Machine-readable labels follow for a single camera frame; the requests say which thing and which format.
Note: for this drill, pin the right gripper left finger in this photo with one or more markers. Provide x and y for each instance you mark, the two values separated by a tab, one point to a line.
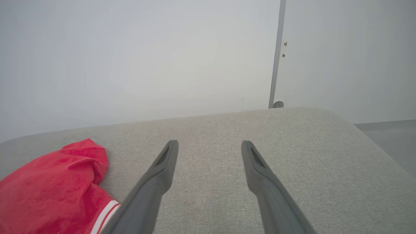
143	208

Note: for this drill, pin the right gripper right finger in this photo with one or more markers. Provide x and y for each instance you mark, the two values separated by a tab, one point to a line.
279	211

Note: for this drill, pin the red and white garment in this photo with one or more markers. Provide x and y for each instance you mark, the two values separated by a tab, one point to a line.
48	188

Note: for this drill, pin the grey fabric sofa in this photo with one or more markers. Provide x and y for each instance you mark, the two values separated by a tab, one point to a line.
211	162

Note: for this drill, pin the grey metal wall bracket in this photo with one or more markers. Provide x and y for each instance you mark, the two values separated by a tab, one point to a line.
278	104

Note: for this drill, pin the grey wall baseboard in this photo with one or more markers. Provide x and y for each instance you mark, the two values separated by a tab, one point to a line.
386	125

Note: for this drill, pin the grey vertical wall strip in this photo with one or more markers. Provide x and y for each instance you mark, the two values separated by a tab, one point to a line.
277	55

